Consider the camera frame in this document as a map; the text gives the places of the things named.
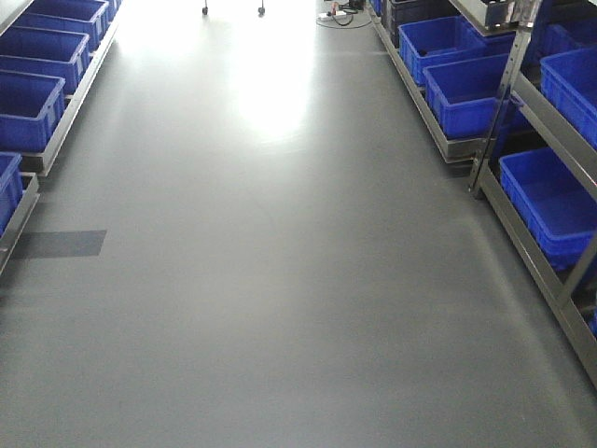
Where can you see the blue bin right middle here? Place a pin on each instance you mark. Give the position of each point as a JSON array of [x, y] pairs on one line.
[[463, 95]]

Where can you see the blue bin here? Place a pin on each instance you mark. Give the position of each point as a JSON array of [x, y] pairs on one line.
[[83, 17], [445, 40], [463, 95], [557, 210], [31, 109], [11, 186], [46, 52], [568, 82]]

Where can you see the white power strip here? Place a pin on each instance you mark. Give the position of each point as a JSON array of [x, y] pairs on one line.
[[338, 18]]

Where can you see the blue bin right far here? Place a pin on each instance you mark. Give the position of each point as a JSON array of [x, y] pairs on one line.
[[445, 40]]

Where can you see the blue bin right near lower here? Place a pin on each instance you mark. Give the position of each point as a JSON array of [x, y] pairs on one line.
[[557, 210]]

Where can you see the blue bin left near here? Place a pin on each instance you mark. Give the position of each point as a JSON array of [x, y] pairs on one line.
[[11, 186]]

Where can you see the blue bin right upper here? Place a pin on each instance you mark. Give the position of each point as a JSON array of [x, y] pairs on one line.
[[568, 82]]

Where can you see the right shelf rack frame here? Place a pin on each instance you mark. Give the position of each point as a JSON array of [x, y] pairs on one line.
[[503, 86]]

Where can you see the shelf rack frame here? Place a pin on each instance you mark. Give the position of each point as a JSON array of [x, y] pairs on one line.
[[38, 165], [503, 86]]

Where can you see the left shelf rack frame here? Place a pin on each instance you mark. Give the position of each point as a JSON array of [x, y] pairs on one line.
[[38, 165]]

